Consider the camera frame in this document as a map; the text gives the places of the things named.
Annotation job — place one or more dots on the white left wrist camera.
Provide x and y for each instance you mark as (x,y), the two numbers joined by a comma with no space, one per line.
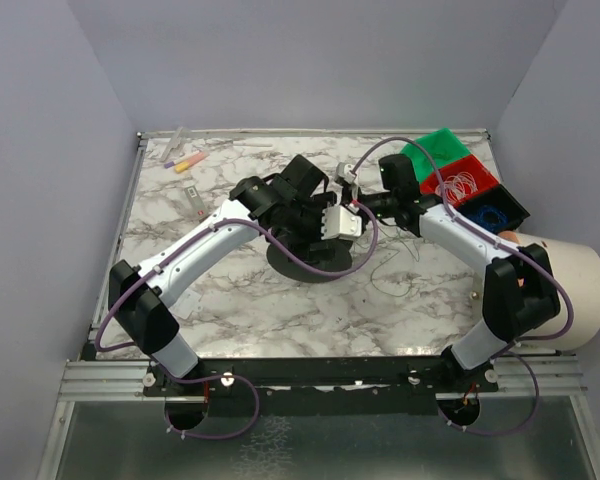
(339,223)

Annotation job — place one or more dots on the red plastic bin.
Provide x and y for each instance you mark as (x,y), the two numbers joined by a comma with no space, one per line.
(463,180)

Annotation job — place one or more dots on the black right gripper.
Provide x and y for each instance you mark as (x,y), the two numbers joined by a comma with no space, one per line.
(362,201)

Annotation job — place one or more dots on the purple yellow pink markers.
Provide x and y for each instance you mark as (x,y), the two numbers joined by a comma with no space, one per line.
(186,163)

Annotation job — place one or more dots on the large white cylinder bucket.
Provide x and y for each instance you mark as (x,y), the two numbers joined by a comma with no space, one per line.
(577,268)

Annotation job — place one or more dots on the clear plastic tube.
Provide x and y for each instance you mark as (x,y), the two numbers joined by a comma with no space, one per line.
(174,145)

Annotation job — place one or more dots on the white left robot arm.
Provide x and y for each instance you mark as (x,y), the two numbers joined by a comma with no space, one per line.
(141,296)

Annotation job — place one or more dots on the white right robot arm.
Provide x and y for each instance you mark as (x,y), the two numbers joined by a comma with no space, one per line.
(519,291)

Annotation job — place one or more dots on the green plastic bin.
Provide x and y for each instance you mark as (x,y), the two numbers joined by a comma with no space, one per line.
(444,147)

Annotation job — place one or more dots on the black plastic bin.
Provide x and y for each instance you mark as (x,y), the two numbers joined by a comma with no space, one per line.
(495,210)

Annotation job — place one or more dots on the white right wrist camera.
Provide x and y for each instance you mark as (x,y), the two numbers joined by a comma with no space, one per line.
(345,174)

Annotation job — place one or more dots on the black cable spool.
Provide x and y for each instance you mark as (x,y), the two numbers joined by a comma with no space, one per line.
(326,255)

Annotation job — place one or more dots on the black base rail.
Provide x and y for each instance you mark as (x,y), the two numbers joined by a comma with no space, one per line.
(320,386)

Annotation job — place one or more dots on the white paper label packet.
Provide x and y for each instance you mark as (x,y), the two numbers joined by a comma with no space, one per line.
(187,304)

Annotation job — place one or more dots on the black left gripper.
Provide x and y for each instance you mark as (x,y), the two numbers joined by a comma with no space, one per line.
(315,245)

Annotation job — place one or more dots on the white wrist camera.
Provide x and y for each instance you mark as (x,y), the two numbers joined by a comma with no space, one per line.
(345,174)
(339,223)

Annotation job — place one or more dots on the aluminium frame rail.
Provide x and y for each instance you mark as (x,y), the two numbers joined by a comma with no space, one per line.
(64,409)

